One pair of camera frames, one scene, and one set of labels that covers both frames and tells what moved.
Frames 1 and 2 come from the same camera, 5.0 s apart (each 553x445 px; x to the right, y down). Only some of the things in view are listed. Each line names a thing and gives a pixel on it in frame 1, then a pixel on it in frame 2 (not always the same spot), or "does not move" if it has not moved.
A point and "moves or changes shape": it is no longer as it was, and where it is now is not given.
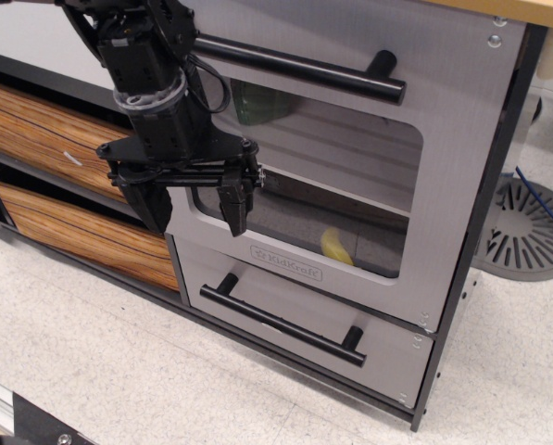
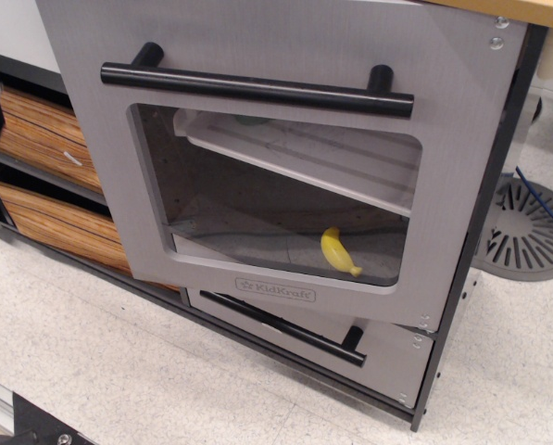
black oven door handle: [380, 83] → [146, 72]
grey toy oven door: [370, 198] moves or changes shape
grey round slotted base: [521, 239] does not move
